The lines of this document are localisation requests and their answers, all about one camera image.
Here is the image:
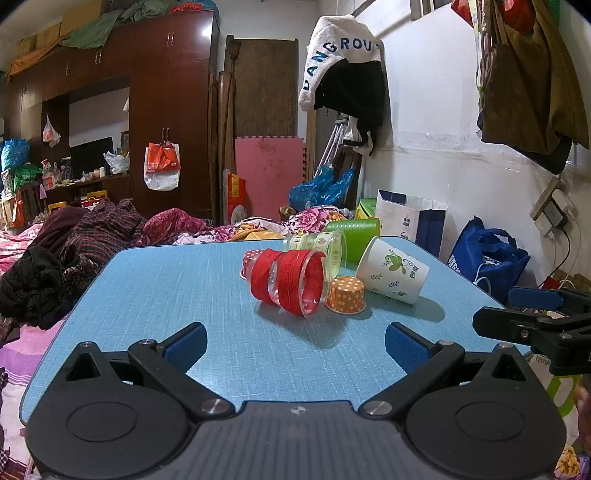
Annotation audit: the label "blue plastic bag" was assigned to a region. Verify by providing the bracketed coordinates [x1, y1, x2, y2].
[289, 165, 356, 211]

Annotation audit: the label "dark clothes pile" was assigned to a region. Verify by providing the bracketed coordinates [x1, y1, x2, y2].
[0, 198, 149, 330]

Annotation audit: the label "pink foam mat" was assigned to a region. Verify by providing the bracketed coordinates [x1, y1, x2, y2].
[235, 136, 307, 219]

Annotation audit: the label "red yellow printed bag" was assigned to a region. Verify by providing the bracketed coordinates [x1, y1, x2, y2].
[224, 170, 247, 226]

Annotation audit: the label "green bin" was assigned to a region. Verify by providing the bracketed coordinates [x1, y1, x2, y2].
[355, 197, 380, 221]

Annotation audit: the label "white paper shopping bag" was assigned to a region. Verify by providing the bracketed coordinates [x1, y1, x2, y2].
[374, 189, 449, 257]

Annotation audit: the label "black monitor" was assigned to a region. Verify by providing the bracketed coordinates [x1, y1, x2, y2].
[69, 137, 114, 179]

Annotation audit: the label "olive hanging jacket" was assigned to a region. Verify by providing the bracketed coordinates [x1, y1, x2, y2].
[476, 0, 591, 175]

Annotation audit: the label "white paper cup green print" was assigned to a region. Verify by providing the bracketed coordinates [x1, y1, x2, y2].
[355, 237, 431, 306]

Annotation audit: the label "orange white plastic bag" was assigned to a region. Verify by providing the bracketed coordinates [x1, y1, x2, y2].
[143, 141, 181, 191]

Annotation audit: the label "green white plastic bag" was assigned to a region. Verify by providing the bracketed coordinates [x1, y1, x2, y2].
[530, 354, 583, 417]

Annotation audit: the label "green cloth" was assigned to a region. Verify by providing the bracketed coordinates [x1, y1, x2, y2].
[59, 0, 186, 49]

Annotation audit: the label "floral blanket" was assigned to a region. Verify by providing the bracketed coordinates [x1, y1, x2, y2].
[175, 206, 352, 244]

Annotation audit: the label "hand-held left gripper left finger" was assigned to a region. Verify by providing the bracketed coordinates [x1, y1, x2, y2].
[62, 322, 234, 421]

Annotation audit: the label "red polka dot paper cup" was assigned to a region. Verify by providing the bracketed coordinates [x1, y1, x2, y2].
[239, 248, 265, 281]

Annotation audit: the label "wall power strip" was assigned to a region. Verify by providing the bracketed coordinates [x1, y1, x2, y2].
[530, 177, 579, 239]

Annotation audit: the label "orange polka dot paper cup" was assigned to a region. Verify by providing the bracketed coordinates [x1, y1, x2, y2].
[325, 276, 367, 315]

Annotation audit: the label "blue tote bag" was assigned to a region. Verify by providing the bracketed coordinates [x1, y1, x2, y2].
[446, 215, 531, 304]

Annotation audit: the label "cardboard boxes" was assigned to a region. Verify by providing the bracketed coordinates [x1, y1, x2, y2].
[16, 0, 108, 57]

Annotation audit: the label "metal folding frame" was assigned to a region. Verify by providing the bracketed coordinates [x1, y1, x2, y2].
[318, 114, 352, 172]

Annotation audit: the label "green plastic cup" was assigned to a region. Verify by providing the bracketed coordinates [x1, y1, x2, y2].
[324, 218, 381, 265]

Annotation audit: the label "red clear plastic cup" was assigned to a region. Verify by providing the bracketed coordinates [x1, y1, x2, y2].
[249, 248, 330, 320]

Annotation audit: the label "clear cup green label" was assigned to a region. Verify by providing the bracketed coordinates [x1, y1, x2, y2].
[282, 231, 347, 282]

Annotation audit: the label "brown wooden board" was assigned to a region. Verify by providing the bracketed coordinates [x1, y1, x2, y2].
[224, 36, 300, 139]

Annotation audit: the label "white lettered hoodie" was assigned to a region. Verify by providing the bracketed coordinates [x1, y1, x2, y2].
[298, 16, 387, 112]

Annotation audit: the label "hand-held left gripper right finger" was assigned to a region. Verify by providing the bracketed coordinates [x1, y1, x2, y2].
[359, 322, 532, 421]

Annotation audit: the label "small white plastic bag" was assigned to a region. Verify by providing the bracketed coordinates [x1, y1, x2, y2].
[42, 115, 61, 148]

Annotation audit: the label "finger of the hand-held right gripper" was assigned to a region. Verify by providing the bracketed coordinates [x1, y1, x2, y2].
[508, 286, 568, 312]
[473, 306, 557, 354]

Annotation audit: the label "black hanging garment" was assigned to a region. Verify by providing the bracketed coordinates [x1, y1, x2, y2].
[313, 62, 387, 136]

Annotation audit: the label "brown wooden wardrobe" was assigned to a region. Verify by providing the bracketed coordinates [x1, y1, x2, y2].
[0, 9, 221, 228]

